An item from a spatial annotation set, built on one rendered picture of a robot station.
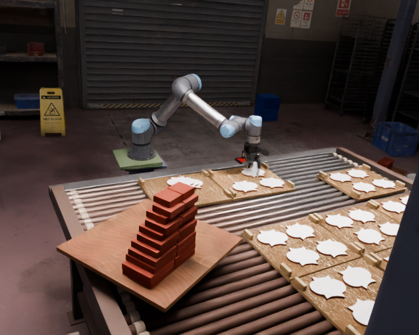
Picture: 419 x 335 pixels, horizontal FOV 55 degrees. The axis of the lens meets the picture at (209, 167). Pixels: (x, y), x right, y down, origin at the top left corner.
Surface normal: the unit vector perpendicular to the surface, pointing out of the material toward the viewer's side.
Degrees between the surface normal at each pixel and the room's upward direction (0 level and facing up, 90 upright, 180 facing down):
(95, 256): 0
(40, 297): 0
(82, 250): 0
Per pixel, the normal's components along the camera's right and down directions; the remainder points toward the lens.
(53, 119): 0.32, 0.19
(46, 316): 0.09, -0.91
